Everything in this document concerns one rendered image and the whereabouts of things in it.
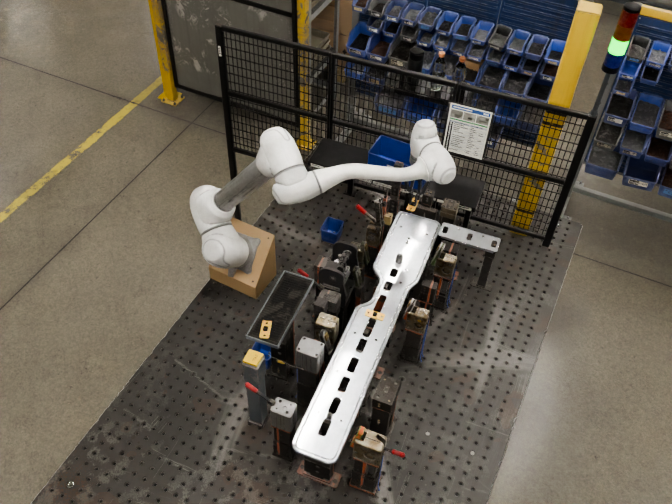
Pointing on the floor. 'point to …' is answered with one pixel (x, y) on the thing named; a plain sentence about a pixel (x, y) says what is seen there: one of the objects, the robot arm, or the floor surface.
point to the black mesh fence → (382, 115)
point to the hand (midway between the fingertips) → (413, 198)
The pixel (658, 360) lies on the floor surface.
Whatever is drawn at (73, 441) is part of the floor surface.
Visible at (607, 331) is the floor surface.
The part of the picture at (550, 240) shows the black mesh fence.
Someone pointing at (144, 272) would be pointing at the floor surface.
